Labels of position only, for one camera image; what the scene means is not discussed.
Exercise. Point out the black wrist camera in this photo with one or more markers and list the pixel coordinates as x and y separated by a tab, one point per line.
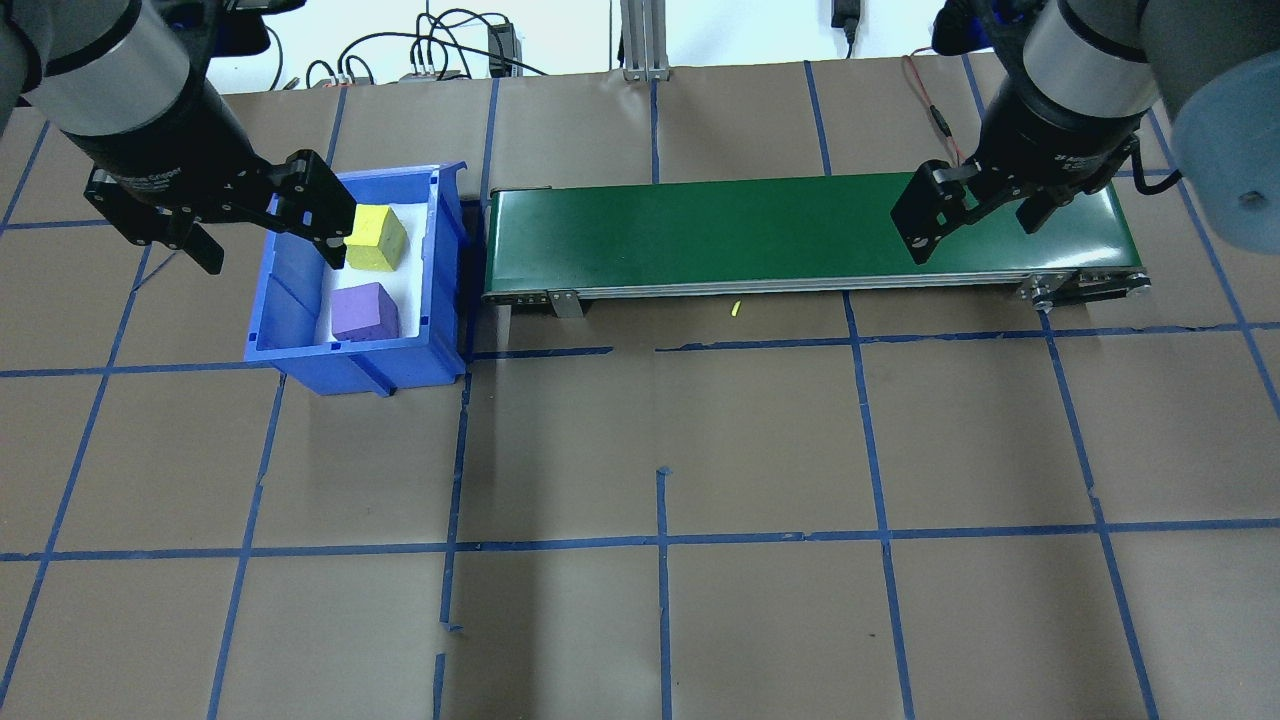
240	35
970	25

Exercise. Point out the black power brick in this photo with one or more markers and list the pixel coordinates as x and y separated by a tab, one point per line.
501	45

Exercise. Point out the blue plastic storage bin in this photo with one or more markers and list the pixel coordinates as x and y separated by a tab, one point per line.
290	300

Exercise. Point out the yellow foam block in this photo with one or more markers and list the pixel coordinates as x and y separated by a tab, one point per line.
378	240

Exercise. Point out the purple foam block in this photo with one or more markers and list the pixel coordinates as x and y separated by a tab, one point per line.
362	312

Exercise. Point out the green conveyor belt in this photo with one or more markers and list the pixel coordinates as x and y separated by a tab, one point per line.
750	235

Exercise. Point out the small electronics board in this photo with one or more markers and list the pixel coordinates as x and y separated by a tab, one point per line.
432	74
340	80

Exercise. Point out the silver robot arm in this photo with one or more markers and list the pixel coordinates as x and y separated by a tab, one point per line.
1090	50
100	60

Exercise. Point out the aluminium profile post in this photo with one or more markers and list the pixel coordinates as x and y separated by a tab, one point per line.
645	40

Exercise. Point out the black conveyor power adapter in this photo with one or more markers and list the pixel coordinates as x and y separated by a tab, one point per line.
846	12

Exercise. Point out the white desk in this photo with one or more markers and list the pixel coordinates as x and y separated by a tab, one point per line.
750	30

